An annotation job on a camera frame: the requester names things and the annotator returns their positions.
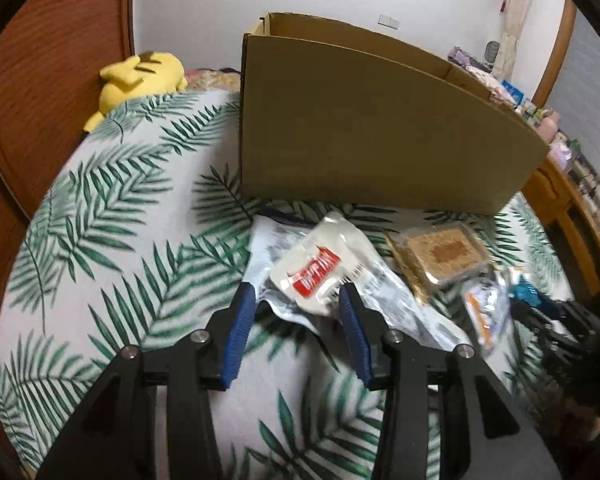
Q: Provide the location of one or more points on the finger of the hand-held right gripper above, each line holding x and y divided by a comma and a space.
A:
537, 305

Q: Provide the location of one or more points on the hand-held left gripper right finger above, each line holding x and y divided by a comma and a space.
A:
355, 330

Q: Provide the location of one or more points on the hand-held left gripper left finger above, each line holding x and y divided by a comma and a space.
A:
237, 330

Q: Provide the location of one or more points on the blue candy wrapper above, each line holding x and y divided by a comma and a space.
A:
524, 287

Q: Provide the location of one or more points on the orange chicken feet packet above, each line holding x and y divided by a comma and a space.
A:
486, 312

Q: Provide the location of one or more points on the silver foil packet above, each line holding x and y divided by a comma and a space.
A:
410, 310

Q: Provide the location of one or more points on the white packet with red label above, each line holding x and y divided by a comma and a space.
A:
310, 272

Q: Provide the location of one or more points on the brown cardboard box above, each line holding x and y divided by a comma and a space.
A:
370, 125

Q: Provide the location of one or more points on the wooden cabinet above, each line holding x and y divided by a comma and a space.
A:
565, 210

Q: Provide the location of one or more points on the brown cake in clear wrapper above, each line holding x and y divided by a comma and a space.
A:
440, 255

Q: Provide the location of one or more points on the leaf print blanket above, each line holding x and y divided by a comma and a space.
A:
105, 210

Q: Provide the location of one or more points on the blue packet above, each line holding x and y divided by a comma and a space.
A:
515, 92

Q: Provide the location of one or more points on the grey window blind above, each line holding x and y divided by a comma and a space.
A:
595, 85

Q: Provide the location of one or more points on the folded patterned cloth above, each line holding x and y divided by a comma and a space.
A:
475, 71

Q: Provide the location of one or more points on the small white fan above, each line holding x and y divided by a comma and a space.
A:
492, 51

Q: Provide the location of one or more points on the yellow plush toy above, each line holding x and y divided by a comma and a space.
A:
140, 77

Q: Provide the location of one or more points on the cream curtain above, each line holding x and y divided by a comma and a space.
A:
515, 10

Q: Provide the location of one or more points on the brown louvered wardrobe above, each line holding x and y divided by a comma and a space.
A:
45, 60

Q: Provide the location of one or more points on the white wall switch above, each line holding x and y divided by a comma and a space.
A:
390, 21

